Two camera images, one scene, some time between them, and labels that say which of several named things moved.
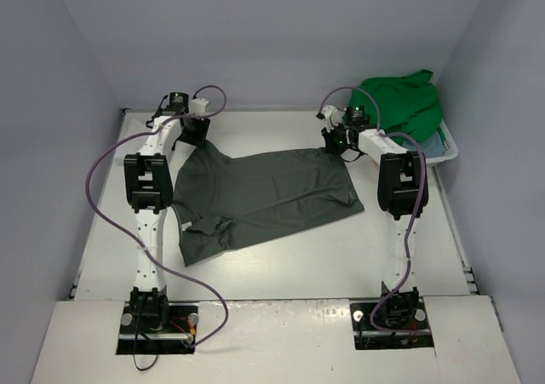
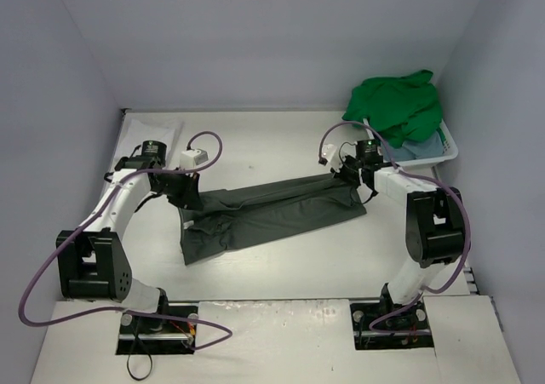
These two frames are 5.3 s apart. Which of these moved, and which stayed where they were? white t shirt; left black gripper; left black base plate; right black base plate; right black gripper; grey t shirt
Moved: left black gripper; grey t shirt; right black gripper
Stayed: right black base plate; left black base plate; white t shirt
